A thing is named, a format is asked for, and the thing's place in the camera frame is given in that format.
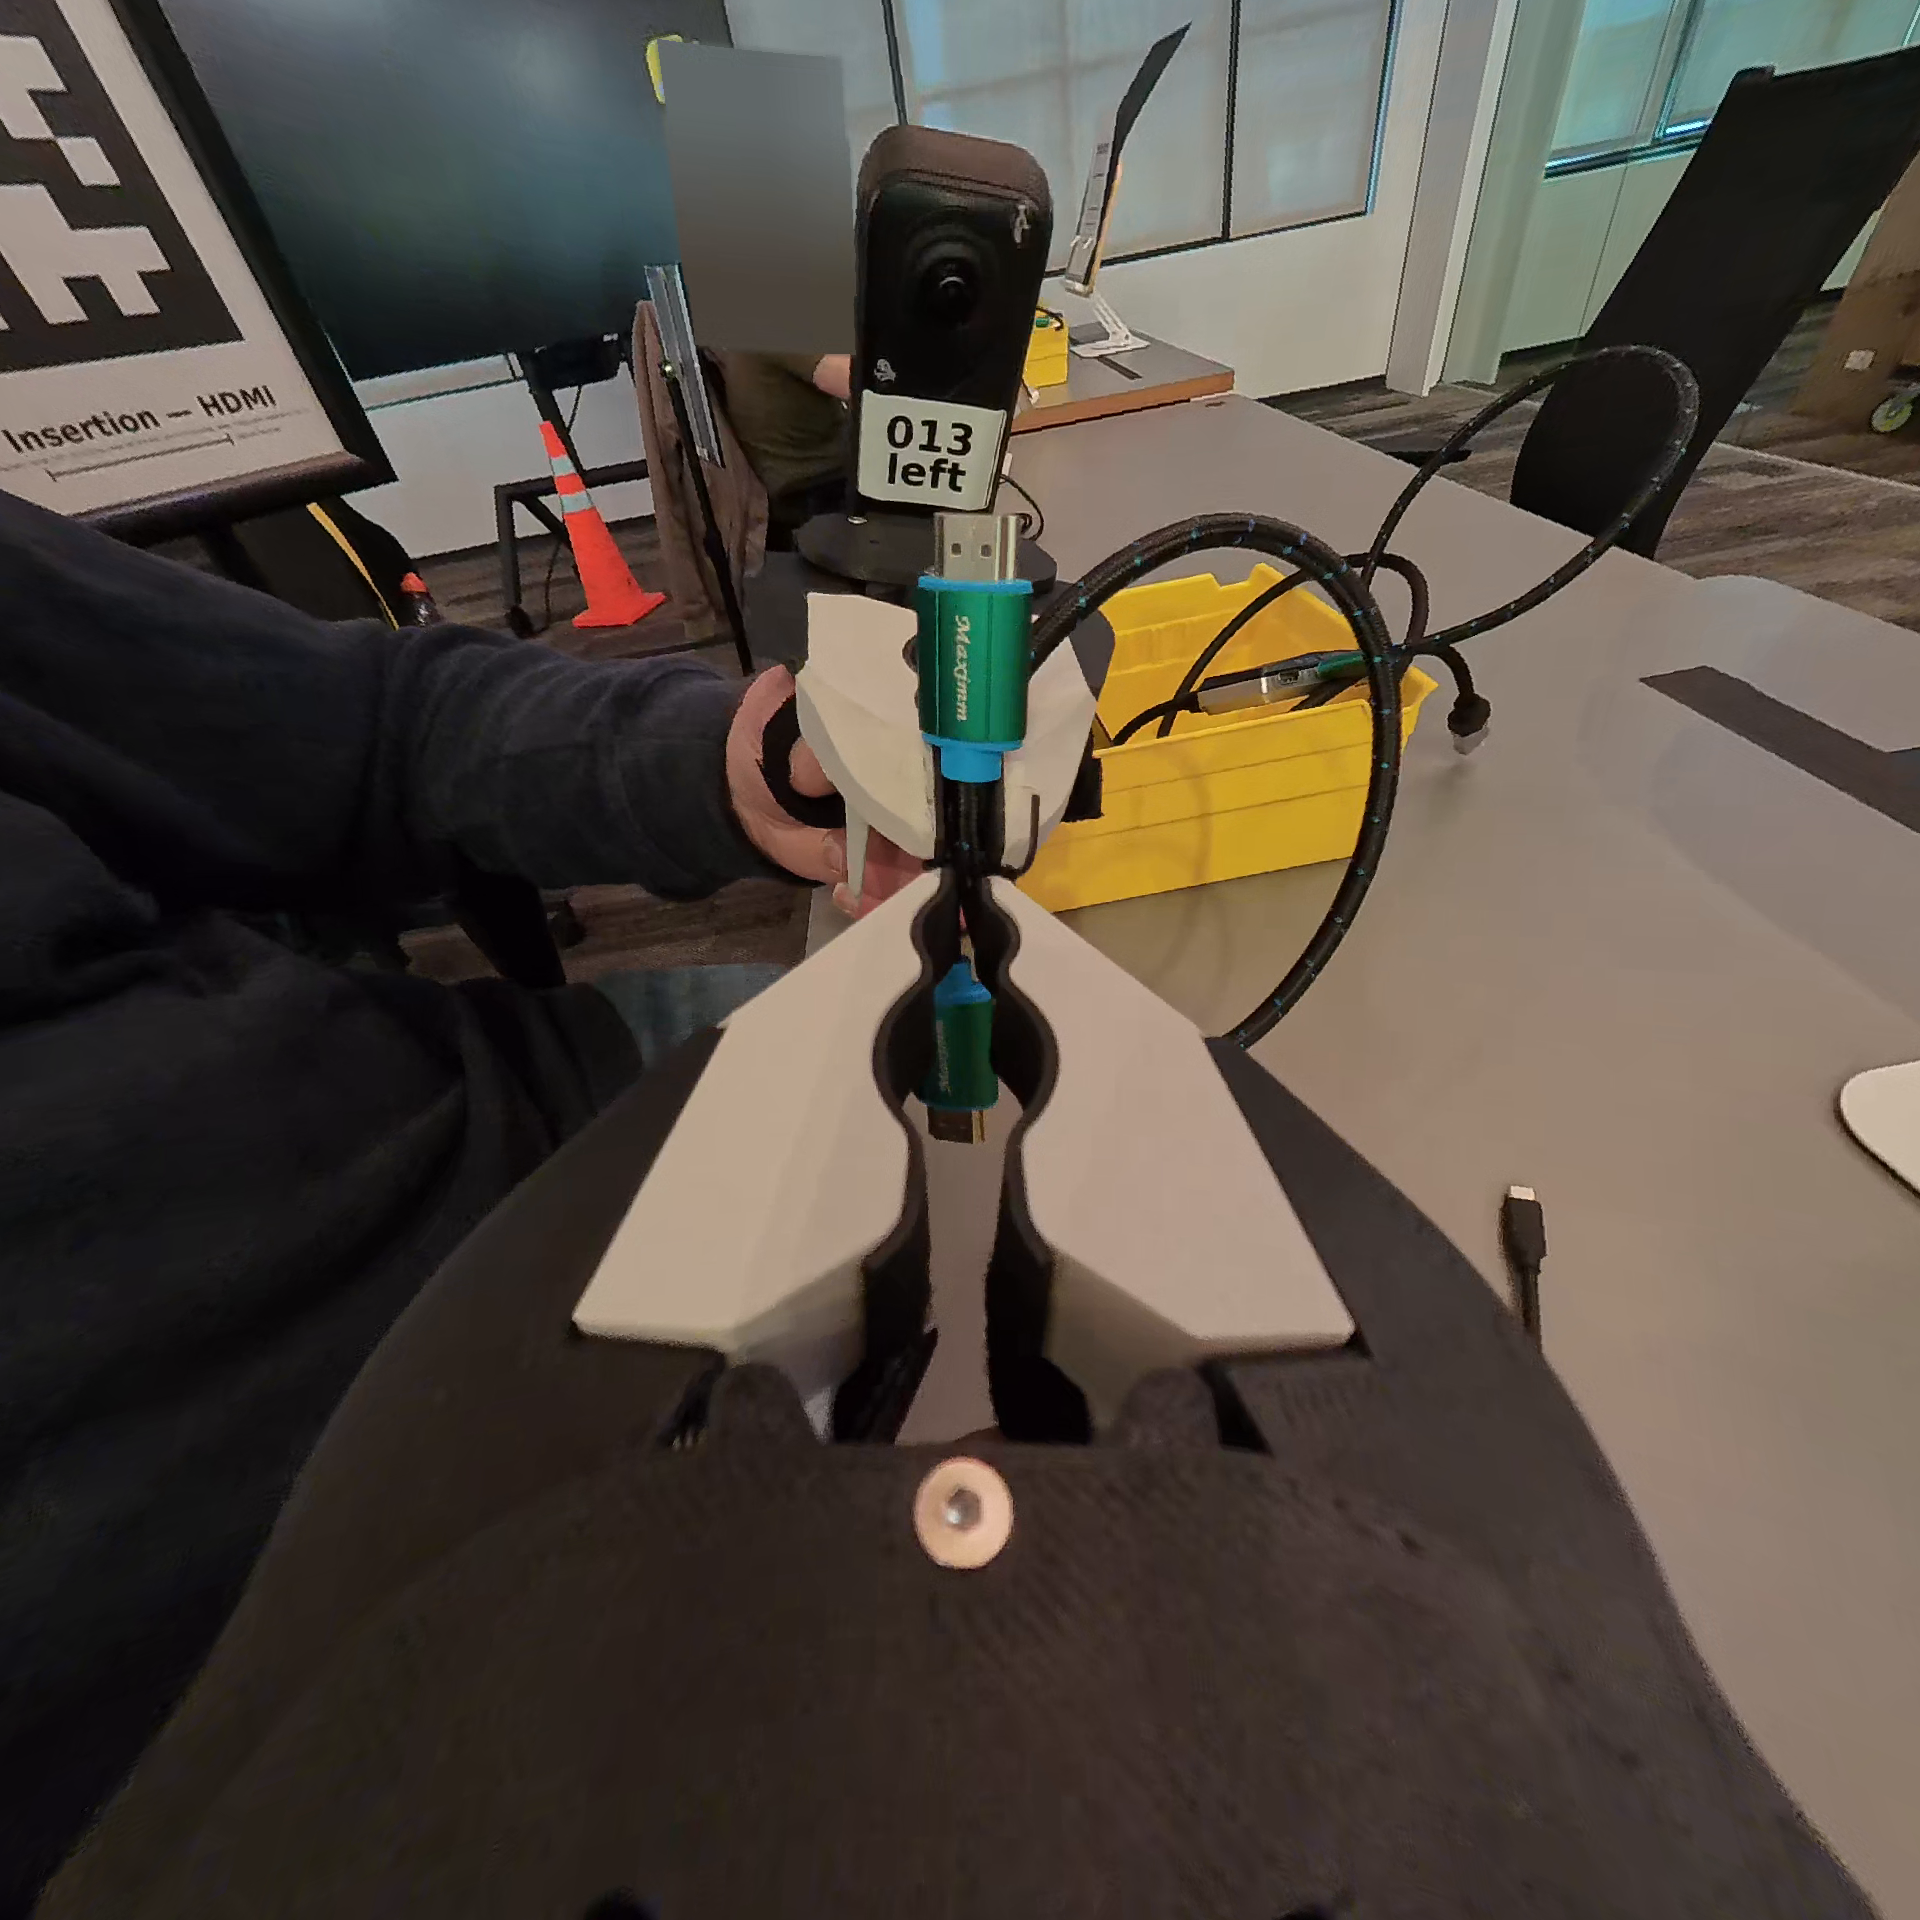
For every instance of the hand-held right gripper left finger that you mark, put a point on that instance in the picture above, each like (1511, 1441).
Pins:
(736, 1202)

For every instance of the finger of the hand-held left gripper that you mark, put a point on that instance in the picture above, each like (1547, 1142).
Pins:
(863, 708)
(1072, 721)

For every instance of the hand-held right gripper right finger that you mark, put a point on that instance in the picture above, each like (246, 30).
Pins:
(1202, 1215)

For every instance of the yellow plastic bin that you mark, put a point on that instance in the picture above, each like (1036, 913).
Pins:
(1229, 827)

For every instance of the person's left forearm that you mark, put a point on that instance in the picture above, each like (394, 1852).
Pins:
(361, 750)

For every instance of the person's left hand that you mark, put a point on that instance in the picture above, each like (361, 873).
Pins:
(765, 766)

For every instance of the grey background table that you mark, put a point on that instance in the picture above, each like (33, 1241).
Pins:
(1158, 385)

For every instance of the orange traffic cone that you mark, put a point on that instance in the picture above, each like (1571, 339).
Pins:
(602, 555)

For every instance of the person's black top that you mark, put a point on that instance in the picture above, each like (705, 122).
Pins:
(242, 1351)

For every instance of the black monitor screen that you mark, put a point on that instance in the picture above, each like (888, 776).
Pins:
(452, 181)

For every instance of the framed marker sign board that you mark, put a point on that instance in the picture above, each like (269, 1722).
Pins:
(121, 181)

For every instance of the cart with cardboard boxes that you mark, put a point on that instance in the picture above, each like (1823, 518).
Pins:
(1893, 333)

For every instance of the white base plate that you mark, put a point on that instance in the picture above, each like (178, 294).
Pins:
(1893, 1125)

